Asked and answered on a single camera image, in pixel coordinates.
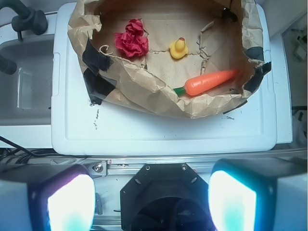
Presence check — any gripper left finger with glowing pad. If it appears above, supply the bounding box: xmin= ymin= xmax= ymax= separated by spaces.
xmin=0 ymin=164 xmax=95 ymax=231

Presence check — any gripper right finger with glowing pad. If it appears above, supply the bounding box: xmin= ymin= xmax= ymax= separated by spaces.
xmin=208 ymin=158 xmax=308 ymax=231

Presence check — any yellow rubber duck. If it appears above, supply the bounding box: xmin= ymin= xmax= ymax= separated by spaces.
xmin=169 ymin=37 xmax=189 ymax=59

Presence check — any orange plastic carrot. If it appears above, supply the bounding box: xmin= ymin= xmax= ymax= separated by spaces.
xmin=173 ymin=69 xmax=240 ymax=96

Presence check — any brown paper bag tray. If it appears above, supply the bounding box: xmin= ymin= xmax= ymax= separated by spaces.
xmin=68 ymin=0 xmax=271 ymax=119

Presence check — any black faucet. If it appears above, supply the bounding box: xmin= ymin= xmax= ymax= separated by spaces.
xmin=0 ymin=0 xmax=48 ymax=42

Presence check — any red crumpled paper flower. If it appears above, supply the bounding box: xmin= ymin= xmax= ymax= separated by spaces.
xmin=114 ymin=19 xmax=149 ymax=58

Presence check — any aluminium extrusion rail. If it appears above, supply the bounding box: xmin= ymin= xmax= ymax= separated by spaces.
xmin=50 ymin=148 xmax=308 ymax=177

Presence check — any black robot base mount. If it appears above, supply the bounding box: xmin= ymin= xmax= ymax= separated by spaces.
xmin=120 ymin=163 xmax=216 ymax=231

